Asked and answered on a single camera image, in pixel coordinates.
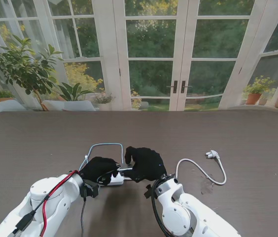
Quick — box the white power strip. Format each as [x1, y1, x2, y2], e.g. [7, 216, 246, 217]
[99, 172, 125, 186]

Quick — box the light blue USB cable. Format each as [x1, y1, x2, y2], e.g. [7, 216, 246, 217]
[79, 143, 125, 173]

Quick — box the printed garden window backdrop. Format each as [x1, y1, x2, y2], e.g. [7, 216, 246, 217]
[0, 0, 278, 112]

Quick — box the grey camera cable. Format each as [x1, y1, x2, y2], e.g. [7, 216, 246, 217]
[79, 197, 87, 237]

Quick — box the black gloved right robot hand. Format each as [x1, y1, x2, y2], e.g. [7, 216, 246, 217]
[124, 146, 168, 183]

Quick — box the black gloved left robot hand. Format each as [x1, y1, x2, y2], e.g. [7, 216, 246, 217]
[79, 157, 120, 186]

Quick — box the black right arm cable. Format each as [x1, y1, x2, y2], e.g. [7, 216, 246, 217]
[143, 179, 172, 237]

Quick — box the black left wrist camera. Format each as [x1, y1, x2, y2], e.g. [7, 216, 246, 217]
[79, 179, 101, 198]

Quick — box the white power cord with plug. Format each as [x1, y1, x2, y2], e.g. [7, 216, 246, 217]
[123, 150, 227, 185]

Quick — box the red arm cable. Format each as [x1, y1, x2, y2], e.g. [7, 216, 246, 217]
[40, 169, 80, 237]

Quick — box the black USB arm cable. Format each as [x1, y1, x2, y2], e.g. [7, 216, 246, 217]
[13, 192, 51, 234]

